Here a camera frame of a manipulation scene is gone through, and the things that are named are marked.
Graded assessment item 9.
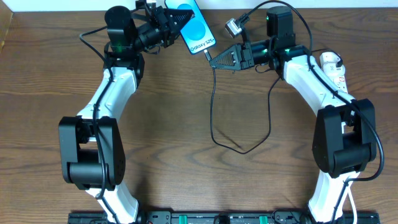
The black usb charging cable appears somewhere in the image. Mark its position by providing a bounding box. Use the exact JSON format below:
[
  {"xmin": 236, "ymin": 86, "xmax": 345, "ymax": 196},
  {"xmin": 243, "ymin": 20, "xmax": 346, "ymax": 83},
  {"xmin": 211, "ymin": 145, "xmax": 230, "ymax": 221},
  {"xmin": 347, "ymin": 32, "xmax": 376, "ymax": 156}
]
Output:
[{"xmin": 203, "ymin": 49, "xmax": 344, "ymax": 155}]

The white power strip cord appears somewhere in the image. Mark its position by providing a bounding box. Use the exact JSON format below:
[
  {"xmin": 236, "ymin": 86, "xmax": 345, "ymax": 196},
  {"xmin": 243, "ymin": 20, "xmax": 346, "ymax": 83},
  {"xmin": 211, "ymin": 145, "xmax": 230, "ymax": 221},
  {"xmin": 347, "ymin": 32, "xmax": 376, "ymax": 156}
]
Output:
[{"xmin": 343, "ymin": 182, "xmax": 359, "ymax": 224}]

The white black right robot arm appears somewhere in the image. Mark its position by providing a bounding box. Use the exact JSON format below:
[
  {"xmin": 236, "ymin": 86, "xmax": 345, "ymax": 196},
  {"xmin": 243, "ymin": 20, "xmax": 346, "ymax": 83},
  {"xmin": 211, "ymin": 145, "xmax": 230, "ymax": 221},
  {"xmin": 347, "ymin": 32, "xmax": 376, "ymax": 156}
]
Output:
[{"xmin": 210, "ymin": 1, "xmax": 384, "ymax": 223}]

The blue galaxy smartphone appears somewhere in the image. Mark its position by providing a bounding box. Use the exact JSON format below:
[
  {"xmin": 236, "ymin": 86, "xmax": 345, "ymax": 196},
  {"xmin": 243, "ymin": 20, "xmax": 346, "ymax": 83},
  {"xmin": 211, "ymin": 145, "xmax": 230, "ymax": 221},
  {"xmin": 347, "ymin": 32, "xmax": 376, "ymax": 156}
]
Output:
[{"xmin": 164, "ymin": 0, "xmax": 216, "ymax": 55}]

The white usb wall charger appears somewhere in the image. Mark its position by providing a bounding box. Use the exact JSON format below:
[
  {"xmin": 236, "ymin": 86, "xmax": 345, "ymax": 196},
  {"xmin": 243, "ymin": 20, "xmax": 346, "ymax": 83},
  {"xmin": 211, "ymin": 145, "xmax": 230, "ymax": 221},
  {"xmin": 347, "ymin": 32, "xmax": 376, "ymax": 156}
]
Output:
[{"xmin": 320, "ymin": 51, "xmax": 346, "ymax": 77}]

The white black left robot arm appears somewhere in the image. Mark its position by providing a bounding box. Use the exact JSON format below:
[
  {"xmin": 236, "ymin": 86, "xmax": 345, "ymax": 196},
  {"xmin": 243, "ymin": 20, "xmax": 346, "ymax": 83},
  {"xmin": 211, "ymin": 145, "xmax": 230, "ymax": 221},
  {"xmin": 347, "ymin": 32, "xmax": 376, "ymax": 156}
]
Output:
[{"xmin": 58, "ymin": 1, "xmax": 195, "ymax": 223}]

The white power strip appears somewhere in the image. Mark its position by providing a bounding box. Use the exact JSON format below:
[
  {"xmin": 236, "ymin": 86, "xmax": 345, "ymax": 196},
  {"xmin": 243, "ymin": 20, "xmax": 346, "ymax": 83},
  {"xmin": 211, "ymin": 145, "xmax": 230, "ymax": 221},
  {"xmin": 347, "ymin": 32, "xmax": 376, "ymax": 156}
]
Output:
[{"xmin": 333, "ymin": 75, "xmax": 348, "ymax": 93}]

